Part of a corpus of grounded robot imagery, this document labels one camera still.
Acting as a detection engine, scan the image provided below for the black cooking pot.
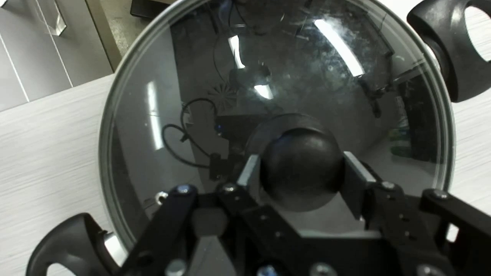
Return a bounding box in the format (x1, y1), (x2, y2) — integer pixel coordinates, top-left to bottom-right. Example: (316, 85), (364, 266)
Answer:
(25, 0), (491, 276)

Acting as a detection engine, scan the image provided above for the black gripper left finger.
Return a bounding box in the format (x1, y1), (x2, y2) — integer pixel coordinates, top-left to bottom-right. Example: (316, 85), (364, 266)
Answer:
(121, 151), (304, 276)

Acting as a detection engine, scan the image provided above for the glass lid with black knob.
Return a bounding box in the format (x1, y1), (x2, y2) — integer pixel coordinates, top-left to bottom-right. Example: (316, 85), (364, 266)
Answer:
(98, 0), (457, 246)

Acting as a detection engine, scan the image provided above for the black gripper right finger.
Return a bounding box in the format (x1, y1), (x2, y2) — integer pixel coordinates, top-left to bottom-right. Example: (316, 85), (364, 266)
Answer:
(341, 150), (491, 276)

